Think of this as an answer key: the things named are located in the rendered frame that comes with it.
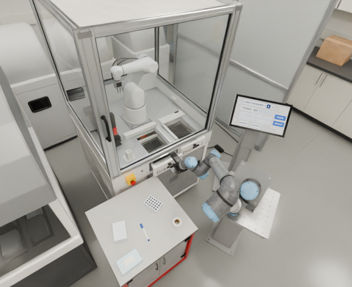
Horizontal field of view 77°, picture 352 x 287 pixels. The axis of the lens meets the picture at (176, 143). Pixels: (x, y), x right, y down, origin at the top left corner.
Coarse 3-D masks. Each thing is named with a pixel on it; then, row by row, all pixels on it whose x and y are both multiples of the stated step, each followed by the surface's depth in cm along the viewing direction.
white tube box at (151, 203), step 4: (152, 196) 173; (148, 200) 171; (152, 200) 171; (156, 200) 172; (144, 204) 170; (148, 204) 168; (152, 204) 169; (156, 204) 169; (160, 204) 169; (152, 208) 166; (156, 208) 167; (160, 208) 171; (156, 212) 166
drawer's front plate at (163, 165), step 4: (180, 156) 188; (168, 160) 183; (172, 160) 184; (160, 164) 180; (164, 164) 180; (156, 168) 177; (160, 168) 181; (164, 168) 184; (168, 168) 188; (156, 172) 181; (160, 172) 185
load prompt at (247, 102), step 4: (244, 100) 209; (248, 100) 209; (252, 100) 208; (248, 104) 209; (252, 104) 208; (256, 104) 208; (260, 104) 207; (264, 104) 207; (268, 104) 206; (272, 104) 206; (264, 108) 207; (268, 108) 206; (272, 108) 206
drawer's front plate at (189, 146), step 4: (204, 136) 206; (196, 140) 201; (200, 140) 204; (204, 140) 209; (188, 144) 197; (192, 144) 199; (196, 144) 203; (200, 144) 209; (184, 148) 195; (188, 148) 199; (192, 148) 204; (196, 148) 208; (180, 152) 197; (184, 152) 199; (188, 152) 204
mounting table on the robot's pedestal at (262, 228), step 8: (272, 192) 188; (264, 200) 182; (272, 200) 182; (264, 208) 177; (272, 208) 177; (232, 216) 170; (240, 216) 171; (264, 216) 172; (272, 216) 172; (240, 224) 166; (248, 224) 167; (256, 224) 167; (264, 224) 167; (256, 232) 163; (264, 232) 163
